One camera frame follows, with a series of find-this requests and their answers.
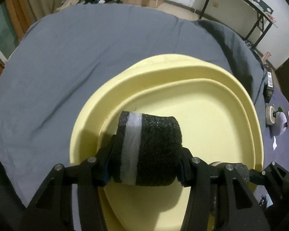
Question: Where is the black white foam roll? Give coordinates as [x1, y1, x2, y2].
[109, 111, 182, 187]

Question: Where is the black folding table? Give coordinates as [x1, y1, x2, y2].
[199, 0, 276, 49]

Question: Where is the beige curtain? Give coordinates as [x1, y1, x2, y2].
[4, 0, 63, 41]

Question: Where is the yellow plastic basin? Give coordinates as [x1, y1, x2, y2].
[70, 54, 264, 230]

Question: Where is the grey bed sheet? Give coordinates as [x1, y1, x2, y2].
[0, 4, 266, 205]

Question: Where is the round tin on floor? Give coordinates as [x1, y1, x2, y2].
[266, 105, 276, 126]

